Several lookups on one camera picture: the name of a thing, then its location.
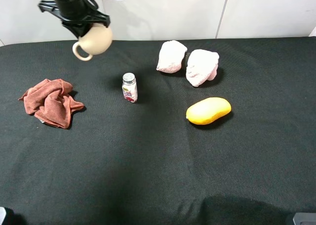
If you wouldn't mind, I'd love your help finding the left pink rolled towel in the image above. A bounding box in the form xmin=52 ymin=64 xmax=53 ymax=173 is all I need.
xmin=156 ymin=40 xmax=188 ymax=74

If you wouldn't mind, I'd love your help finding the crumpled rust-red cloth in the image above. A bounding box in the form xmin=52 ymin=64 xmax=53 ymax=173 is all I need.
xmin=19 ymin=79 xmax=84 ymax=129

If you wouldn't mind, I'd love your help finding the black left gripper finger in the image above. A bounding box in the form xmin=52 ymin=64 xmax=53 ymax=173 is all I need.
xmin=62 ymin=22 xmax=92 ymax=39

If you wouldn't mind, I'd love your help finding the pink rolled towel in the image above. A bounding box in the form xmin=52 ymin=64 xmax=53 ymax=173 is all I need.
xmin=156 ymin=40 xmax=188 ymax=74
xmin=186 ymin=49 xmax=219 ymax=87

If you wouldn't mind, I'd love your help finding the right pink rolled towel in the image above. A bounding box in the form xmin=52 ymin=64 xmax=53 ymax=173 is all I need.
xmin=186 ymin=49 xmax=219 ymax=87

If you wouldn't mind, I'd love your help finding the cream ceramic teapot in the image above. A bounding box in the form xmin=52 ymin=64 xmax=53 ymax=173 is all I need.
xmin=72 ymin=23 xmax=113 ymax=61

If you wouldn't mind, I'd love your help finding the yellow mango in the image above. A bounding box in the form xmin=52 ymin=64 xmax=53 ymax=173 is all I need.
xmin=186 ymin=97 xmax=232 ymax=125

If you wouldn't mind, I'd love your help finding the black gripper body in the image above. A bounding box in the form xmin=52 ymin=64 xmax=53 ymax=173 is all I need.
xmin=38 ymin=0 xmax=111 ymax=27

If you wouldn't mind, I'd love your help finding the small clear pill bottle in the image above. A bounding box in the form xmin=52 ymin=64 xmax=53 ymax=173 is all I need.
xmin=122 ymin=73 xmax=138 ymax=103

